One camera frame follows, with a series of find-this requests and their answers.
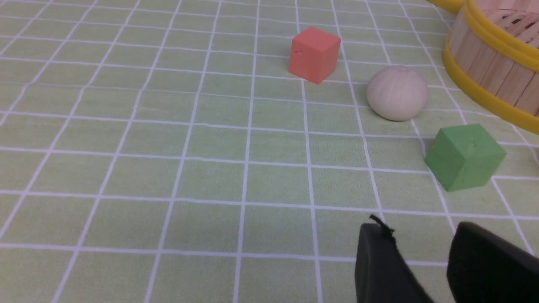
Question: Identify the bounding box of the bamboo steamer tray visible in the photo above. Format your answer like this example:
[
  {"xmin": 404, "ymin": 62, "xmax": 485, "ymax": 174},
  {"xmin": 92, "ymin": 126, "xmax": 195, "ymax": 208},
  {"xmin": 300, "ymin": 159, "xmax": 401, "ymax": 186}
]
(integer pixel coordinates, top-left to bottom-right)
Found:
[{"xmin": 442, "ymin": 0, "xmax": 539, "ymax": 134}]

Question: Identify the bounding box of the white steamed bun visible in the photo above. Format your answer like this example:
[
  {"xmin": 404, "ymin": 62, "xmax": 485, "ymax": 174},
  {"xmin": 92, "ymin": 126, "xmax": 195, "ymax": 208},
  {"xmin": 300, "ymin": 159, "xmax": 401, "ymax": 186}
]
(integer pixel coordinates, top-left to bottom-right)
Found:
[{"xmin": 366, "ymin": 65, "xmax": 429, "ymax": 122}]

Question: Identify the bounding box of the red foam cube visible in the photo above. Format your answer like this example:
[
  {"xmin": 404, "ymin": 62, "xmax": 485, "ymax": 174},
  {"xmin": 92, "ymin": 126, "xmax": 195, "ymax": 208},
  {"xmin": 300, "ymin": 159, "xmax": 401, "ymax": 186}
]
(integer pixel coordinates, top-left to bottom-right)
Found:
[{"xmin": 288, "ymin": 27, "xmax": 342, "ymax": 85}]

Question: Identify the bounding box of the green foam cube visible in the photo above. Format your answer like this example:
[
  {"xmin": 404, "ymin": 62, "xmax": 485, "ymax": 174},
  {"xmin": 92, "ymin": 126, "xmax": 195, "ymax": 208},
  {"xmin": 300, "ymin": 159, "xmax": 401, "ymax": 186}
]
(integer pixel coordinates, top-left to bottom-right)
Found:
[{"xmin": 425, "ymin": 123, "xmax": 507, "ymax": 191}]

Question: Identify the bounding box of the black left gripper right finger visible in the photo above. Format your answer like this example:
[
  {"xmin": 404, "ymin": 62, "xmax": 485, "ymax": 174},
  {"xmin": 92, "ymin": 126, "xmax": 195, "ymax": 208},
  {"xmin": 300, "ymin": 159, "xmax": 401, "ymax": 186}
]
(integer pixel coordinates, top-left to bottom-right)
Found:
[{"xmin": 446, "ymin": 222, "xmax": 539, "ymax": 303}]

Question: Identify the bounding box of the green checkered tablecloth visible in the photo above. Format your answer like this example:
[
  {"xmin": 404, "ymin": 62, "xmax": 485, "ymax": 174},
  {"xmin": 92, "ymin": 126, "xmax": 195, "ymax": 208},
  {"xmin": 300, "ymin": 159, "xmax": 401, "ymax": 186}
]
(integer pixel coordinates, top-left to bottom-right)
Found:
[{"xmin": 0, "ymin": 0, "xmax": 538, "ymax": 303}]

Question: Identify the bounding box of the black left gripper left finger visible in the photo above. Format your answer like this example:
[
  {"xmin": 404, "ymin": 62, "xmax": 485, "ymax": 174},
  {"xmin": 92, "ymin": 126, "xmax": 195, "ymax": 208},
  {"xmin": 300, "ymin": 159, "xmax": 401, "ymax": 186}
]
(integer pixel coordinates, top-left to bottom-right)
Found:
[{"xmin": 355, "ymin": 215, "xmax": 433, "ymax": 303}]

